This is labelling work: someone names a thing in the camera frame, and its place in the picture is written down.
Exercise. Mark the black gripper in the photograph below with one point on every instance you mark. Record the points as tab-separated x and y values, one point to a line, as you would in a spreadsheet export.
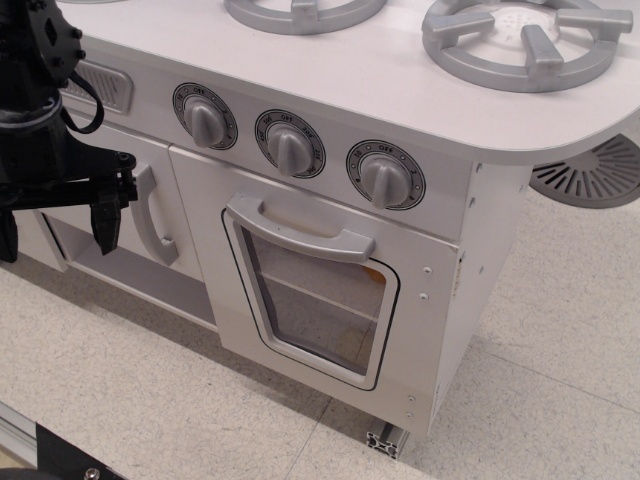
48	167

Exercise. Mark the grey oven door handle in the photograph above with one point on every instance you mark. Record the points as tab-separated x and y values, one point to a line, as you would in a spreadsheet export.
346	247

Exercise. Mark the white oven door with window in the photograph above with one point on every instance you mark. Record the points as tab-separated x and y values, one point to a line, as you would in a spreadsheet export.
367	334

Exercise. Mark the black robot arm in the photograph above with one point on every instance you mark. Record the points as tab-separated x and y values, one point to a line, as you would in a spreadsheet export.
40	51

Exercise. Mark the left grey control knob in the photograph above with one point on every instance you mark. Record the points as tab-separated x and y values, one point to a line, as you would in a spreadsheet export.
205	116

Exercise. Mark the grey control knob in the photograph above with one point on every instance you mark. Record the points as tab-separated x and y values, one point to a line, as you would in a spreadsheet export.
386	175
205	116
290	144

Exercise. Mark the middle grey control knob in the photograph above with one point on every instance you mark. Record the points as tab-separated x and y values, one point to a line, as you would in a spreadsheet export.
290	144

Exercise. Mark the white toy kitchen stove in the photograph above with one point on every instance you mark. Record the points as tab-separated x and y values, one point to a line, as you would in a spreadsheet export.
476	146

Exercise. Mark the middle grey burner grate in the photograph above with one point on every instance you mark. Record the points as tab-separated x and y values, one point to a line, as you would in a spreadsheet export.
303	17

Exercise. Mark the grey burner grate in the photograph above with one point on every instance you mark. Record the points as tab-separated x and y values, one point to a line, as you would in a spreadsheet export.
303	17
524	46

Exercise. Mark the right grey control knob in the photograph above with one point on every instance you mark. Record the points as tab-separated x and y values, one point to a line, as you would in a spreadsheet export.
386	175

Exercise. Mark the right grey burner grate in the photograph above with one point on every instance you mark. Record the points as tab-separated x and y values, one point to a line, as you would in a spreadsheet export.
524	46

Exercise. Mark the grey slotted round disc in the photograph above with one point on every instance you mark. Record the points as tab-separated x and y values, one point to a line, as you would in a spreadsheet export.
606	176

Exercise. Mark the grey cabinet door handle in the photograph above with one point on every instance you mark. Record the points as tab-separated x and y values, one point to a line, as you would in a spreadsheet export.
162	249

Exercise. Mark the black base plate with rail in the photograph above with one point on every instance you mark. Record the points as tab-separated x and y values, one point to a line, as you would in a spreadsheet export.
45	454

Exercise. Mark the aluminium extrusion rail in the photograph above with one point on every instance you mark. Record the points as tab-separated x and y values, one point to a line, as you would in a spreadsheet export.
386	438

